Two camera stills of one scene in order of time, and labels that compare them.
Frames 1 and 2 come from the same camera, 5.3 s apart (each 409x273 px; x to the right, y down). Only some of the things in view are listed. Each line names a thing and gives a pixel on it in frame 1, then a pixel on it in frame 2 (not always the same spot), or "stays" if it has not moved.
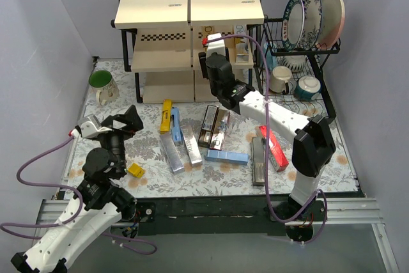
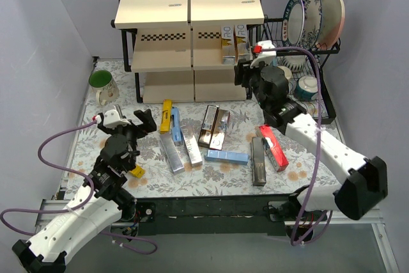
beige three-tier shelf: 166,22 stays
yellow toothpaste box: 167,114 stays
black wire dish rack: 294,78 stays
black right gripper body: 202,64 -> 244,73
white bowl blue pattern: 296,63 stays
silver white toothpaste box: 193,150 stays
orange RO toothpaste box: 208,30 -> 227,45
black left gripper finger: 133,119 -> 147,119
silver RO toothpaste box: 241,44 stays
